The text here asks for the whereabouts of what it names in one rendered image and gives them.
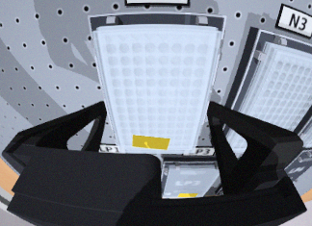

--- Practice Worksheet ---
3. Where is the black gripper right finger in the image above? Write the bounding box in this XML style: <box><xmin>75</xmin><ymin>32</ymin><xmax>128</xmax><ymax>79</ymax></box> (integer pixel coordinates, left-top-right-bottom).
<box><xmin>207</xmin><ymin>101</ymin><xmax>303</xmax><ymax>195</ymax></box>

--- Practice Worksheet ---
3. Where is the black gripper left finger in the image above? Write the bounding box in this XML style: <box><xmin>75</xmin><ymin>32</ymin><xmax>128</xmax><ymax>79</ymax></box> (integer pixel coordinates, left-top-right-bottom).
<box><xmin>11</xmin><ymin>101</ymin><xmax>107</xmax><ymax>152</ymax></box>

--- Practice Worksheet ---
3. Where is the grey perforated base plate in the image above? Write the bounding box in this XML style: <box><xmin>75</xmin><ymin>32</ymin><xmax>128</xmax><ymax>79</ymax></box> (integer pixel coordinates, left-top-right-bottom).
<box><xmin>0</xmin><ymin>0</ymin><xmax>312</xmax><ymax>176</ymax></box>

